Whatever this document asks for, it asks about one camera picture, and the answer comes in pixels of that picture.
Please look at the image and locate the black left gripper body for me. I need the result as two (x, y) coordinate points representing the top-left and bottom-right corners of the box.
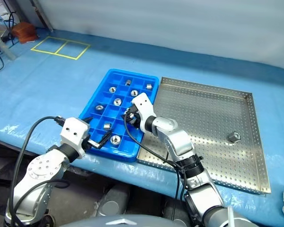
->
(84, 132), (102, 152)

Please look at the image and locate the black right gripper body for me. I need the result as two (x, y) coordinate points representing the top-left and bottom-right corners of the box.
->
(132, 106), (146, 130)

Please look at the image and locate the blue plastic compartment tray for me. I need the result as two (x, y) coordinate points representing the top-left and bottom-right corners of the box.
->
(78, 69), (160, 163)

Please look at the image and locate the perforated steel tray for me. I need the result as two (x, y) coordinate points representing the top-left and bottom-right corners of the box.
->
(137, 76), (272, 195)

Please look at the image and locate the grey rounded cylinder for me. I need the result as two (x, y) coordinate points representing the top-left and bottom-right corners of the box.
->
(94, 185), (131, 217)

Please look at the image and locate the grey robot torso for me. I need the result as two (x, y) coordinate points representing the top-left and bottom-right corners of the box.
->
(68, 214), (204, 227)

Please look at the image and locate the dark-sided metal roller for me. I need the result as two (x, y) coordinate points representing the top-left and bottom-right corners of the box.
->
(228, 131), (241, 143)

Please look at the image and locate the brown wooden box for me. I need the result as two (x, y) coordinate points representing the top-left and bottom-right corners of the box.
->
(11, 22), (38, 44)

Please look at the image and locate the translucent plastic tube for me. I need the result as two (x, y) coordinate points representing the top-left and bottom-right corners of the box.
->
(0, 30), (17, 61)

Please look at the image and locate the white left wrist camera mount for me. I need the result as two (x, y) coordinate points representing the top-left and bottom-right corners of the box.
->
(60, 117), (91, 158)

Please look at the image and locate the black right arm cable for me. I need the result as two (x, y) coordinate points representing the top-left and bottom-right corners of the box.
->
(123, 114), (184, 201)

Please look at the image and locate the grey metal frame post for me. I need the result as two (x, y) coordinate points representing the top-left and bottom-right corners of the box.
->
(36, 0), (55, 33)

